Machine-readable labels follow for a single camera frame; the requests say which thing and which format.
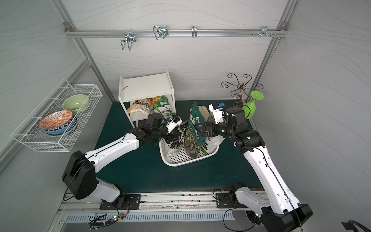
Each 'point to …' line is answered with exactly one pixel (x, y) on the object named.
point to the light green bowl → (73, 103)
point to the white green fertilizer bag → (210, 146)
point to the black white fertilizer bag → (182, 128)
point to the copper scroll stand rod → (237, 93)
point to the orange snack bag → (142, 105)
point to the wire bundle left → (99, 221)
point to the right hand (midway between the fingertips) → (202, 123)
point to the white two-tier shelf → (138, 87)
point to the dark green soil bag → (196, 133)
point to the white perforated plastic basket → (182, 158)
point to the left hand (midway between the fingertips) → (180, 132)
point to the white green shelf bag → (161, 105)
